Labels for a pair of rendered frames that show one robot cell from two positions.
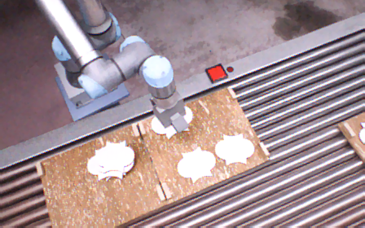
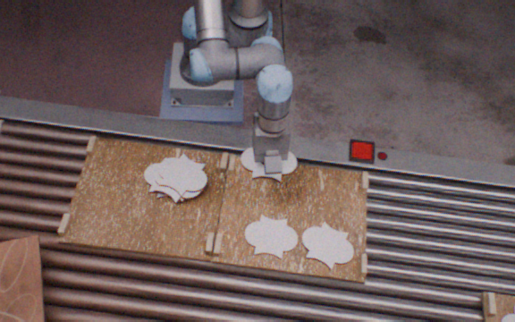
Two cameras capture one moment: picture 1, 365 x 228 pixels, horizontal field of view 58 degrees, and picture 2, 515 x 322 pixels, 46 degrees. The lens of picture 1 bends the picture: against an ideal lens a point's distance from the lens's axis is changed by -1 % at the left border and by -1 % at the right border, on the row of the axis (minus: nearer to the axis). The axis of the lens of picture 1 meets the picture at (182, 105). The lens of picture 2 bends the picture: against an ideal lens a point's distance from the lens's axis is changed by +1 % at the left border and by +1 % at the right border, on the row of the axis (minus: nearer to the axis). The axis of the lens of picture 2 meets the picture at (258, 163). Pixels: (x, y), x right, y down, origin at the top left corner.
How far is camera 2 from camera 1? 0.49 m
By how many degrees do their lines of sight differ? 11
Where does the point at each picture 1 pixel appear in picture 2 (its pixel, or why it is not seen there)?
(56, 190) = (96, 177)
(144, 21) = (325, 63)
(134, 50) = (265, 52)
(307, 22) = not seen: outside the picture
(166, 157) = (240, 210)
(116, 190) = (161, 214)
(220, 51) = not seen: hidden behind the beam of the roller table
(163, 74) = (278, 87)
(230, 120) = (343, 211)
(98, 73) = (213, 55)
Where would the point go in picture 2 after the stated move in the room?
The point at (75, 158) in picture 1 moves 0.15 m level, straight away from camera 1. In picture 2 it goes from (137, 155) to (126, 117)
